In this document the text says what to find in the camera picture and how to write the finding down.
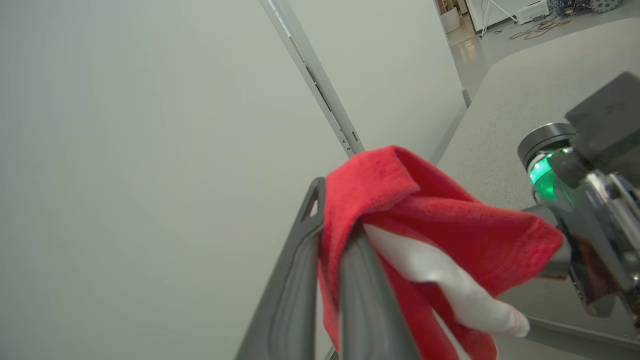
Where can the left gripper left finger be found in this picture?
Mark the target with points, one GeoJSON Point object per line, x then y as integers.
{"type": "Point", "coordinates": [290, 300]}

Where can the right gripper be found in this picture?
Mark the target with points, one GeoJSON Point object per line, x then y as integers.
{"type": "Point", "coordinates": [605, 225]}

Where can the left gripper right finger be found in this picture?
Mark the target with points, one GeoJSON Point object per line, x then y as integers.
{"type": "Point", "coordinates": [367, 310]}

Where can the red clothing with white stripes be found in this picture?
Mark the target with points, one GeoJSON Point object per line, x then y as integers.
{"type": "Point", "coordinates": [450, 225]}

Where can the white box device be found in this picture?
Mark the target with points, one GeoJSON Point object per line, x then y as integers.
{"type": "Point", "coordinates": [532, 11]}

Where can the white stand legs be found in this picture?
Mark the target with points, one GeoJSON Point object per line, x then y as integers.
{"type": "Point", "coordinates": [495, 12]}

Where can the white bin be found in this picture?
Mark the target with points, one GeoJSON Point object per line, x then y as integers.
{"type": "Point", "coordinates": [450, 20]}

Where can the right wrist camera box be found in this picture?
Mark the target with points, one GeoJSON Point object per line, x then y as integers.
{"type": "Point", "coordinates": [607, 117]}

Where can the grey metal partition post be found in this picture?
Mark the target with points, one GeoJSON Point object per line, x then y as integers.
{"type": "Point", "coordinates": [320, 90]}

